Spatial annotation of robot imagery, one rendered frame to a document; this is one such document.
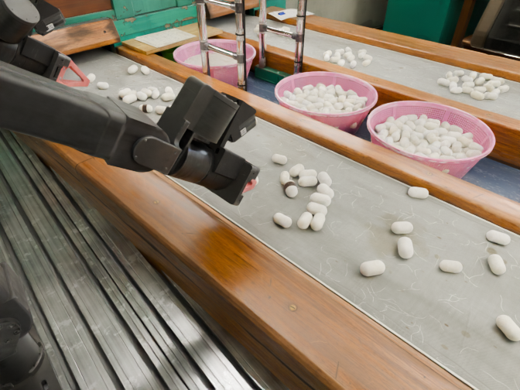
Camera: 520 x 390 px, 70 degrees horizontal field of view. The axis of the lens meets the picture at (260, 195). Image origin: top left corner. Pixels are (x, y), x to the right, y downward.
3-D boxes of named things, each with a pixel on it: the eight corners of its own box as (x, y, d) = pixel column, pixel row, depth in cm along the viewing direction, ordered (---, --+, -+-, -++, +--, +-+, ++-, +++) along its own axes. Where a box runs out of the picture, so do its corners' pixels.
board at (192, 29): (146, 55, 120) (145, 51, 119) (121, 45, 128) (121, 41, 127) (223, 33, 139) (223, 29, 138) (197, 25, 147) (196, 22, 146)
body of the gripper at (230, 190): (214, 144, 61) (183, 129, 55) (260, 169, 55) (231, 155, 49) (196, 179, 61) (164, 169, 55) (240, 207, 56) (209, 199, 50)
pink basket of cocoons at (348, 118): (360, 158, 91) (367, 122, 85) (258, 136, 98) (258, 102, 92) (378, 111, 110) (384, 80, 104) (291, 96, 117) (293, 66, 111)
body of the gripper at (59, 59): (46, 46, 77) (7, 27, 70) (68, 57, 71) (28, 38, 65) (35, 75, 77) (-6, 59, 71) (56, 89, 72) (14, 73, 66)
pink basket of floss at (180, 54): (254, 97, 117) (254, 66, 111) (169, 96, 117) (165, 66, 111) (257, 66, 138) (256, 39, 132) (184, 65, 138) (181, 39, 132)
